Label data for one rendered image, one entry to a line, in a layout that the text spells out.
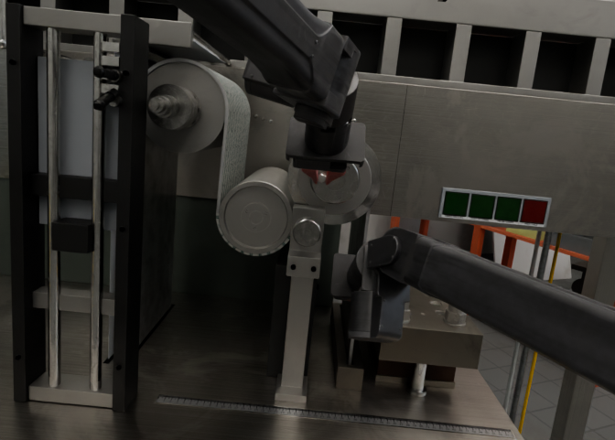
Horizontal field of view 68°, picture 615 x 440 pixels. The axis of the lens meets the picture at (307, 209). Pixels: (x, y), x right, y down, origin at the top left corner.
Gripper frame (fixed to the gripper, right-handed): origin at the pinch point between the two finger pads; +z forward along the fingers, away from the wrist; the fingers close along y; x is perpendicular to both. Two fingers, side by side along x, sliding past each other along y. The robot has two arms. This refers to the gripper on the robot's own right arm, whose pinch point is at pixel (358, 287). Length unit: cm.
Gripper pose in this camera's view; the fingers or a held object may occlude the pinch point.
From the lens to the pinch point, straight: 78.7
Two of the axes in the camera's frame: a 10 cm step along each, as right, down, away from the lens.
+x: 0.9, -9.4, 3.4
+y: 10.0, 1.0, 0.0
